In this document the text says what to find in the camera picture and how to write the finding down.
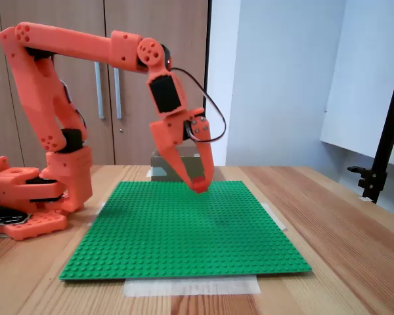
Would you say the red lego block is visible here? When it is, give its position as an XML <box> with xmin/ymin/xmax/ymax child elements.
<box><xmin>190</xmin><ymin>176</ymin><xmax>209</xmax><ymax>194</ymax></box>

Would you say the brown cardboard box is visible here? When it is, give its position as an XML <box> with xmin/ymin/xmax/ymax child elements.
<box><xmin>150</xmin><ymin>146</ymin><xmax>213</xmax><ymax>182</ymax></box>

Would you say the green lego baseplate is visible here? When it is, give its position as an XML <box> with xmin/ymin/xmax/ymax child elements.
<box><xmin>59</xmin><ymin>180</ymin><xmax>313</xmax><ymax>282</ymax></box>

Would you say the brown wooden cabinet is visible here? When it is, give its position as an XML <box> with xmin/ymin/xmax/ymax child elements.
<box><xmin>0</xmin><ymin>0</ymin><xmax>213</xmax><ymax>168</ymax></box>

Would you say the short masking tape strip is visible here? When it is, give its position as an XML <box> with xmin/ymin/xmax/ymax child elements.
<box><xmin>261</xmin><ymin>202</ymin><xmax>288</xmax><ymax>231</ymax></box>
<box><xmin>87</xmin><ymin>202</ymin><xmax>106</xmax><ymax>227</ymax></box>

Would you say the wide masking tape strip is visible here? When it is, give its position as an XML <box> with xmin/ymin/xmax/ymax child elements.
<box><xmin>123</xmin><ymin>275</ymin><xmax>261</xmax><ymax>297</ymax></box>

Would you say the white board panel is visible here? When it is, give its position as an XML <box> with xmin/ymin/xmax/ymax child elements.
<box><xmin>320</xmin><ymin>0</ymin><xmax>394</xmax><ymax>170</ymax></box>

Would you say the black gripper motor cable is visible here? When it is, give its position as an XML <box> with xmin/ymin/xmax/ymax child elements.
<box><xmin>169</xmin><ymin>67</ymin><xmax>227</xmax><ymax>144</ymax></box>

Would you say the metal cabinet door handle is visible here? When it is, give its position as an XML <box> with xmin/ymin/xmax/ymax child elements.
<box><xmin>94</xmin><ymin>62</ymin><xmax>106</xmax><ymax>119</ymax></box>
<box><xmin>113</xmin><ymin>67</ymin><xmax>123</xmax><ymax>119</ymax></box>

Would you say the black camera stand with clamp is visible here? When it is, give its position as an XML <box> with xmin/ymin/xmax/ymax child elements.
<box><xmin>347</xmin><ymin>42</ymin><xmax>394</xmax><ymax>205</ymax></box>

